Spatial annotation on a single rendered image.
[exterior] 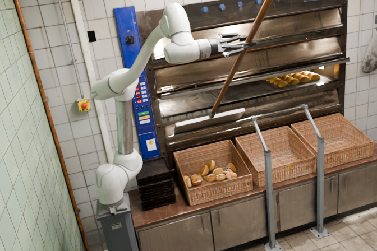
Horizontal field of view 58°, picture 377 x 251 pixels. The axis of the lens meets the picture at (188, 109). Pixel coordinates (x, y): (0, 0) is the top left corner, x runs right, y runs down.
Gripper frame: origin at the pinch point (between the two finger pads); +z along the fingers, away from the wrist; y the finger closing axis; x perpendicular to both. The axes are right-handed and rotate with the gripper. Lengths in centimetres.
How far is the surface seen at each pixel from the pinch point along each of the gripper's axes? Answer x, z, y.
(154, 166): -146, -45, 17
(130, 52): -101, -47, -66
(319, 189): -144, 87, 70
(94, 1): -77, -66, -99
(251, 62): -121, 58, -48
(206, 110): -144, 12, -21
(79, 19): -83, -80, -90
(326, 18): -103, 135, -70
